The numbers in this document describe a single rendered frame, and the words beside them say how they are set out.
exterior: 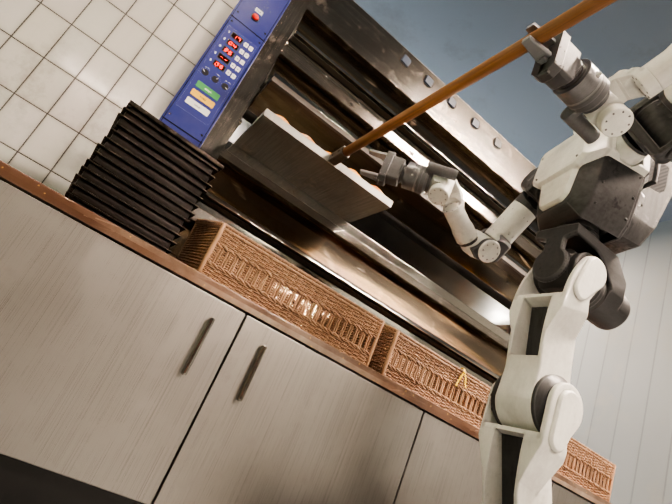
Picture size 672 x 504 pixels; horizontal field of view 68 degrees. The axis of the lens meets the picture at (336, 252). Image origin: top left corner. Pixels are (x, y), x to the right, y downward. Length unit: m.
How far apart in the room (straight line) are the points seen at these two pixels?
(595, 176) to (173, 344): 1.12
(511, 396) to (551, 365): 0.12
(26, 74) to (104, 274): 0.88
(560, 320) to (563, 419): 0.23
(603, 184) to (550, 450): 0.68
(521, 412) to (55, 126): 1.54
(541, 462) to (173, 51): 1.69
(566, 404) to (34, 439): 1.09
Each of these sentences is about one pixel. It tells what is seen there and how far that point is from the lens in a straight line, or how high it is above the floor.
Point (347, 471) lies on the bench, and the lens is 1.40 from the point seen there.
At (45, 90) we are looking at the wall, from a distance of 1.85.
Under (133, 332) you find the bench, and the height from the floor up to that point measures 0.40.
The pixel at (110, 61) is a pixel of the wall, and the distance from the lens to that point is 1.92.
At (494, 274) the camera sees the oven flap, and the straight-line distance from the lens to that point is 2.49.
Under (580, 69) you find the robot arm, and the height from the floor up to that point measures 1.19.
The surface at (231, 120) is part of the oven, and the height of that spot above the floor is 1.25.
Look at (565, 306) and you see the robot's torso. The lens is 1.30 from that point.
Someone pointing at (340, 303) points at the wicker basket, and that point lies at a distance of 1.41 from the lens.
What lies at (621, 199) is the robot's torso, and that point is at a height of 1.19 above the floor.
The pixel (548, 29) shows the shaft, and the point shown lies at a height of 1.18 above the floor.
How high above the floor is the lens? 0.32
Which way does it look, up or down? 21 degrees up
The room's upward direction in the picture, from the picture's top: 24 degrees clockwise
